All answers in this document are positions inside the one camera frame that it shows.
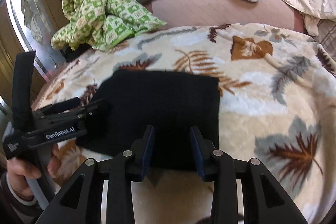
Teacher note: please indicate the leaf pattern cream blanket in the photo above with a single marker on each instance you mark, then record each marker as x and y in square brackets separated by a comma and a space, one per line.
[277, 100]

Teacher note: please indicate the black pants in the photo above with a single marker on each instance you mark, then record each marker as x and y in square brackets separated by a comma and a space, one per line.
[171, 102]

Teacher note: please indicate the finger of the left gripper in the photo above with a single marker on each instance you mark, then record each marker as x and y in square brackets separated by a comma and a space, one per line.
[64, 106]
[83, 111]

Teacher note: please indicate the green checkered cloth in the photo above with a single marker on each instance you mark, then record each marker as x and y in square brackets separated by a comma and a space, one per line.
[103, 24]

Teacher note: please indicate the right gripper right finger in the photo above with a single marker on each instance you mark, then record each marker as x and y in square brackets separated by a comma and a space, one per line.
[200, 151]

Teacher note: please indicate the pink bed sheet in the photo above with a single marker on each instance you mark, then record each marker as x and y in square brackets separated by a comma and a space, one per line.
[177, 13]

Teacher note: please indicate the wooden glass door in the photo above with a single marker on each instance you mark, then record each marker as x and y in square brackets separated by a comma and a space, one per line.
[28, 25]

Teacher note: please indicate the left hand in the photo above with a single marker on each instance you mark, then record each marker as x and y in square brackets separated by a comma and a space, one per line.
[18, 170]

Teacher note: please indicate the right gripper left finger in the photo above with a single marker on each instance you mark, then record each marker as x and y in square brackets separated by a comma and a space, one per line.
[147, 151]

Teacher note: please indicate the striped floral bedspread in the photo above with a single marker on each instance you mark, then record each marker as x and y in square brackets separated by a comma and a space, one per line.
[327, 36]

